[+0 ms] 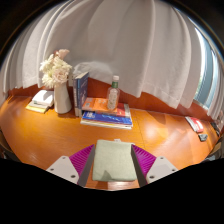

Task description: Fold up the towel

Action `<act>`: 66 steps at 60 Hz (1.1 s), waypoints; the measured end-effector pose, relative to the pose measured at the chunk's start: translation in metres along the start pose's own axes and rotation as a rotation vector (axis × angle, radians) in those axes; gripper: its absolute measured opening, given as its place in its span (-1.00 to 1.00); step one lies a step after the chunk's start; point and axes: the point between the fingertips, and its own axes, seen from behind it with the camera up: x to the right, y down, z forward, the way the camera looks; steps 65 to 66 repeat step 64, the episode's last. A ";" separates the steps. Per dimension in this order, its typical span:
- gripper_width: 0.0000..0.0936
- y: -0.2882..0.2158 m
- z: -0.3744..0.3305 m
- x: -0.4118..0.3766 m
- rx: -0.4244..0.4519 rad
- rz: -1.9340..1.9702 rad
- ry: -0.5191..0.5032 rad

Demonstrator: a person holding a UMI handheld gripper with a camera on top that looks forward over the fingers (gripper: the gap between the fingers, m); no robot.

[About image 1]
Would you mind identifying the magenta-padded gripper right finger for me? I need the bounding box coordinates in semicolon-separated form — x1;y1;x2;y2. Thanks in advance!
130;144;179;188

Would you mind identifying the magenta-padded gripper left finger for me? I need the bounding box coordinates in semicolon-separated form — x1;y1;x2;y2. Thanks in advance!
45;144;97;188

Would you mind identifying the light green towel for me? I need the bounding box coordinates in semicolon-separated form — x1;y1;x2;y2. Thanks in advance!
92;139;138;183

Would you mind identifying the red and white flat booklet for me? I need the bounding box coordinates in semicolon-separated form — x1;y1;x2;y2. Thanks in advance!
185;116;205;134

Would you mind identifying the white flat book under stack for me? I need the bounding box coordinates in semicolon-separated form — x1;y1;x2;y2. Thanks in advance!
80;118;133;130

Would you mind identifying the blue flat book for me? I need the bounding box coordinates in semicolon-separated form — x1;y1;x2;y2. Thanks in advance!
81;110;133;126

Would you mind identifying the yellow-green book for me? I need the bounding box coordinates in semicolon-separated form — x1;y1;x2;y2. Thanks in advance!
25;100;51;114

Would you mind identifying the white ceramic vase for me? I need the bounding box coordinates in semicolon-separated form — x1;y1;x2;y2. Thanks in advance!
53;80;73;115

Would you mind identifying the orange flat book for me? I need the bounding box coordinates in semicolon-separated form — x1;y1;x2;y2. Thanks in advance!
81;96;132;118

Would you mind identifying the white-covered book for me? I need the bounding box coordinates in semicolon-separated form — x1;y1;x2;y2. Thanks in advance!
31;89;55;108

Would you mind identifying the blue upright book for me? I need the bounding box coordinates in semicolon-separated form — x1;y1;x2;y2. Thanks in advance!
75;71;90;118

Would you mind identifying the clear plastic bottle, green label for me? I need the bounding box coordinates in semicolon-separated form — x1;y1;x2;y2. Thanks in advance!
106;75;121;112

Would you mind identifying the white and pink flower bouquet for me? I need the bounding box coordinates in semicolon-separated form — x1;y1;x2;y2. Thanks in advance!
39;48;73;90

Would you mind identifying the window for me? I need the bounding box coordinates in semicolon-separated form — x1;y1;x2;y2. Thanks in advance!
194;28;222;112

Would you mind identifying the white curtain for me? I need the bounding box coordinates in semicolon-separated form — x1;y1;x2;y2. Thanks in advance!
0;0;214;110

